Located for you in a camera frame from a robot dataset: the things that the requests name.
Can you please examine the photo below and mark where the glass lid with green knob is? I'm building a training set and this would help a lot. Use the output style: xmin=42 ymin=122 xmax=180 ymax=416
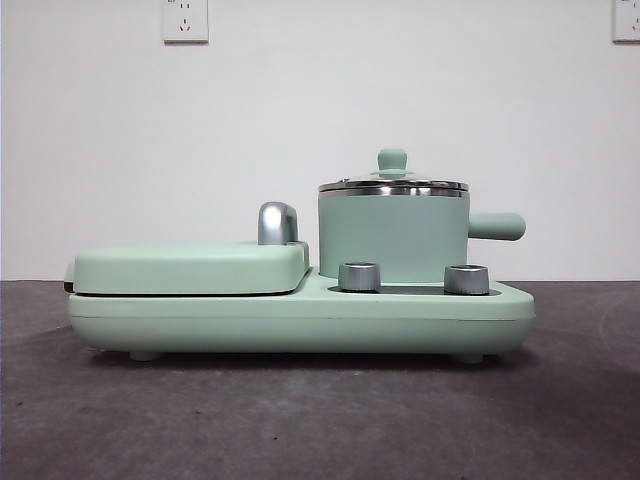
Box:
xmin=318 ymin=147 xmax=471 ymax=193

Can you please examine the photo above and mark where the silver control knob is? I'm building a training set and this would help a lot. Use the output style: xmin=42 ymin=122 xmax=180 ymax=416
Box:
xmin=443 ymin=263 xmax=490 ymax=295
xmin=338 ymin=261 xmax=381 ymax=291

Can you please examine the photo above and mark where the green breakfast machine base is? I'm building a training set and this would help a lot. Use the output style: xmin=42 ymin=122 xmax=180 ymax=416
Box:
xmin=67 ymin=267 xmax=536 ymax=364

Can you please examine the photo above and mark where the green griddle cover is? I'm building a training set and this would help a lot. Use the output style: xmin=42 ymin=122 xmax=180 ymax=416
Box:
xmin=63 ymin=239 xmax=310 ymax=297

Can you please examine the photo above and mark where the chrome curved handle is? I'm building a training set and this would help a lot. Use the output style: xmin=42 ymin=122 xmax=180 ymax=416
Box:
xmin=257 ymin=201 xmax=300 ymax=246

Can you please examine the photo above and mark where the green steamer pot with handle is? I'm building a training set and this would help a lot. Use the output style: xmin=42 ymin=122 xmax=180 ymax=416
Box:
xmin=318 ymin=188 xmax=527 ymax=282

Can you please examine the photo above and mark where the white wall socket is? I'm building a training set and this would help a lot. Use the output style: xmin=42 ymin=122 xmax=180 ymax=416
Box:
xmin=612 ymin=0 xmax=640 ymax=44
xmin=160 ymin=0 xmax=209 ymax=44

